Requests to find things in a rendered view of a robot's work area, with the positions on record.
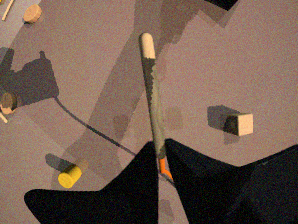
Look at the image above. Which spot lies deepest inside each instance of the wooden stick with orange string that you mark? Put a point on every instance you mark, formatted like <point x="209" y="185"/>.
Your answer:
<point x="153" y="98"/>

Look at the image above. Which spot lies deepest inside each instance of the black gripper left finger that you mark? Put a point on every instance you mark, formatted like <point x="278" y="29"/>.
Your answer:
<point x="130" y="198"/>

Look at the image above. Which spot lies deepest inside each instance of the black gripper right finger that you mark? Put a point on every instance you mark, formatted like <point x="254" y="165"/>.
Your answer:
<point x="211" y="191"/>

